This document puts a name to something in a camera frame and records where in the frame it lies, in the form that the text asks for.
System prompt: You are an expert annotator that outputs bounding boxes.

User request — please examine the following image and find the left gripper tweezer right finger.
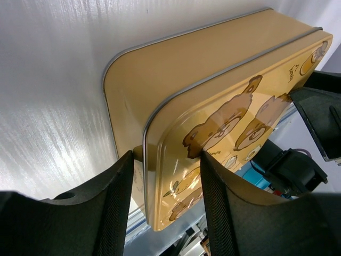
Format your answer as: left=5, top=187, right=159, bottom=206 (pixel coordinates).
left=199, top=150, right=299, bottom=256

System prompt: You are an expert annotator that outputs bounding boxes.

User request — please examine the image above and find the left gripper tweezer left finger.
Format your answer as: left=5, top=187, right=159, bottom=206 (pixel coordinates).
left=39, top=150, right=134, bottom=256

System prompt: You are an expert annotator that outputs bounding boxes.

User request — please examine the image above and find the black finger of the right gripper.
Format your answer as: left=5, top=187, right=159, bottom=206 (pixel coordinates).
left=289, top=71, right=340, bottom=162

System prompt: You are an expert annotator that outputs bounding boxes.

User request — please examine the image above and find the gold chocolate box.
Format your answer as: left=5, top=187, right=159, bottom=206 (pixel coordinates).
left=101, top=7, right=274, bottom=162

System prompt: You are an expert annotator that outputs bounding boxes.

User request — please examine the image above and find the silver tin lid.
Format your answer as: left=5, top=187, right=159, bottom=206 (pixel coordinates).
left=142, top=27, right=333, bottom=231

